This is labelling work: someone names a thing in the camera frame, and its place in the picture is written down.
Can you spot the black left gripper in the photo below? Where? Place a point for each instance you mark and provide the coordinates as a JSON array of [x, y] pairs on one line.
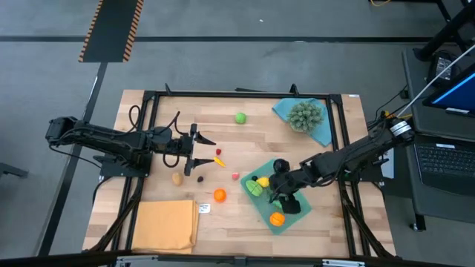
[[174, 144]]

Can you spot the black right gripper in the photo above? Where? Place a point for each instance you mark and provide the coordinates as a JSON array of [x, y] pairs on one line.
[[290, 204]]

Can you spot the green toy pea pod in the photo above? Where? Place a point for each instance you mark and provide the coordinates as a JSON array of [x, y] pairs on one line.
[[277, 204]]

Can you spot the smooth toy orange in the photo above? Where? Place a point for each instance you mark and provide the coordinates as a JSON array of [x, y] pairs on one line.
[[277, 219]]

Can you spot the dark toy blackberry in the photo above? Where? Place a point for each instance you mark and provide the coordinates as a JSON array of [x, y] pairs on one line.
[[200, 179]]

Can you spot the yellow toy lemon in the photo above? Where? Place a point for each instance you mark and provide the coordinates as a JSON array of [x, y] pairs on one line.
[[263, 182]]

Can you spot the tan toy potato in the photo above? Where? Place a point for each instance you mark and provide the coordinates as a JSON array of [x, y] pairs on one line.
[[177, 178]]

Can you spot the light green toy starfruit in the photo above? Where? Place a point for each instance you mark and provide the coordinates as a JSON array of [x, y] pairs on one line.
[[254, 188]]

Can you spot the round green toy fruit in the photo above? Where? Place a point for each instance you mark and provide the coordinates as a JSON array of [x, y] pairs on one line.
[[240, 118]]

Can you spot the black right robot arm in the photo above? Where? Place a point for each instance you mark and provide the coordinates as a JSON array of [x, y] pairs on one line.
[[352, 155]]

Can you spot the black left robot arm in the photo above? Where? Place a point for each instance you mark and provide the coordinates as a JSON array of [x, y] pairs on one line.
[[104, 135]]

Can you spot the tiny red toy raspberry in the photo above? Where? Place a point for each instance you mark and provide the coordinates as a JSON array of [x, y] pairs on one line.
[[218, 151]]

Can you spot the yellow toy banana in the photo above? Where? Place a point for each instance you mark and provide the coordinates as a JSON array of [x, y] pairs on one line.
[[220, 162]]

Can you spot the teal plastic cutting board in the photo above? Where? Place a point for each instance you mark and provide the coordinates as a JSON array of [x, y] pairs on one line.
[[256, 207]]

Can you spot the pink toy peach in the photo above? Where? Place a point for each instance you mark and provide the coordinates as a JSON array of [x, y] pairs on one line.
[[235, 175]]

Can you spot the ribbed orange toy pumpkin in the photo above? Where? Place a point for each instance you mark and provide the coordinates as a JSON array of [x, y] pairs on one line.
[[219, 195]]

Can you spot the white handwritten paper label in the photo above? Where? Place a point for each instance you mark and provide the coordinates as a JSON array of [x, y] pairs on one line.
[[204, 208]]

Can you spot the folded orange cloth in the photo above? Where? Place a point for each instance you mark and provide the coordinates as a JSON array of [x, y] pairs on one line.
[[163, 226]]

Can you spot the spiky green artificial plant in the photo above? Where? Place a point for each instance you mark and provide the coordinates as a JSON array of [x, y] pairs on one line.
[[304, 116]]

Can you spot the blue cloth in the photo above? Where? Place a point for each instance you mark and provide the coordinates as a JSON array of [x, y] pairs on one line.
[[282, 107]]

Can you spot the small white sticker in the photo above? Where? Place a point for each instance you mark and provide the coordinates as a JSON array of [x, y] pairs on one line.
[[354, 96]]

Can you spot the dark grey equipment cart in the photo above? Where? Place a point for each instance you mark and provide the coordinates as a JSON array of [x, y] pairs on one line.
[[430, 207]]

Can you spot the black mat with striped edges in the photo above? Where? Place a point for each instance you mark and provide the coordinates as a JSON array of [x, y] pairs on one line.
[[111, 29]]

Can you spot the black laptop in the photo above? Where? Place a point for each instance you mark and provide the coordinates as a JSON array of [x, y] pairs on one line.
[[445, 167]]

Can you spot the dark furniture foot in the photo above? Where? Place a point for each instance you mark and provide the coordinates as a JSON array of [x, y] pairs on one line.
[[11, 170]]

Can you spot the monitor with blue screen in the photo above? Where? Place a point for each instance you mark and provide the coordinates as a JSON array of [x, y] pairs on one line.
[[460, 92]]

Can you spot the black power adapter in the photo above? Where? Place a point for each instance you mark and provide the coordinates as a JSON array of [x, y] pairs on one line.
[[441, 68]]

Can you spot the black metal stand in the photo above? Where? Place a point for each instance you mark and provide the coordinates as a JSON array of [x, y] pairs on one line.
[[441, 35]]

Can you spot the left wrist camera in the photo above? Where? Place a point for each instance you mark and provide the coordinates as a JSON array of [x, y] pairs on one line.
[[188, 168]]

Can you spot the black aluminium table frame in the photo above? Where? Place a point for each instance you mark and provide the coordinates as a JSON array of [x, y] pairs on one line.
[[222, 93]]

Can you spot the silver metal bracket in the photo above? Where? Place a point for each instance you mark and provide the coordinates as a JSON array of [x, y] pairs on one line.
[[137, 262], [341, 264]]

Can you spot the black camera mount crossbar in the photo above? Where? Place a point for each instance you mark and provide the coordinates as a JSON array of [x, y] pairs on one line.
[[55, 261]]

